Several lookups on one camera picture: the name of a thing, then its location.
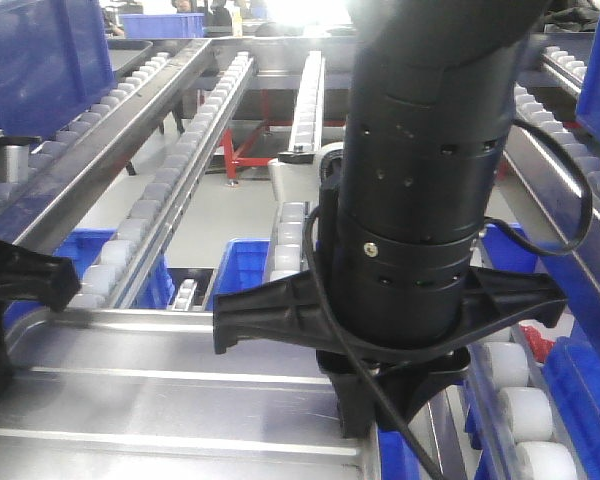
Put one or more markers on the white roller conveyor track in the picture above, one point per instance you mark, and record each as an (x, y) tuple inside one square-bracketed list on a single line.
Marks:
[(168, 195)]

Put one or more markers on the large blue plastic bin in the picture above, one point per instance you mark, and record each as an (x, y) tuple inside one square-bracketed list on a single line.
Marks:
[(54, 64)]

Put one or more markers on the blue bin lower right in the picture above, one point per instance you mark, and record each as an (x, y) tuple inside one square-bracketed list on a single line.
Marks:
[(568, 371)]

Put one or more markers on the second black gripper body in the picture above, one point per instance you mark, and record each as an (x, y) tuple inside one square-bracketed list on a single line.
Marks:
[(26, 275)]

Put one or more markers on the silver metal tray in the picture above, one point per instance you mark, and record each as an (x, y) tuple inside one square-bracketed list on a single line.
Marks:
[(141, 394)]

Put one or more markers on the blue bin lower left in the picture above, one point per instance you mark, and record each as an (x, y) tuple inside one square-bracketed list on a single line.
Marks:
[(118, 272)]

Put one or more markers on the red steel floor frame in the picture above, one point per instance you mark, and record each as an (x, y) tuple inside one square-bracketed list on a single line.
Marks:
[(240, 156)]

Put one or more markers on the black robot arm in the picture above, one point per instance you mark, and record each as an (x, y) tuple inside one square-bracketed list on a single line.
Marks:
[(390, 301)]

